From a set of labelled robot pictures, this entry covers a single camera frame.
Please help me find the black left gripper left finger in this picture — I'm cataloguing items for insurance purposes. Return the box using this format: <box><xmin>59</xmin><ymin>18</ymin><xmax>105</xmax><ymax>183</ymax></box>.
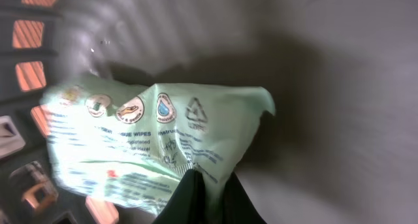
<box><xmin>153</xmin><ymin>170</ymin><xmax>206</xmax><ymax>224</ymax></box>

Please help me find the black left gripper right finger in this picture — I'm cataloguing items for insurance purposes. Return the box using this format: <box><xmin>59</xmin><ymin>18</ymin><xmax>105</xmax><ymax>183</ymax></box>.
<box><xmin>222</xmin><ymin>173</ymin><xmax>266</xmax><ymax>224</ymax></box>

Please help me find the light green wet wipes pack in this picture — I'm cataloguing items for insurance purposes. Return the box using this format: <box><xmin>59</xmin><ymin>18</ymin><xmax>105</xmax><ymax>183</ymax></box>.
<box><xmin>41</xmin><ymin>74</ymin><xmax>275</xmax><ymax>215</ymax></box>

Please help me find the grey plastic mesh basket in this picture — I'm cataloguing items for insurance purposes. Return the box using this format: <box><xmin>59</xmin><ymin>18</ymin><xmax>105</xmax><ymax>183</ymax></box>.
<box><xmin>1</xmin><ymin>0</ymin><xmax>417</xmax><ymax>223</ymax></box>

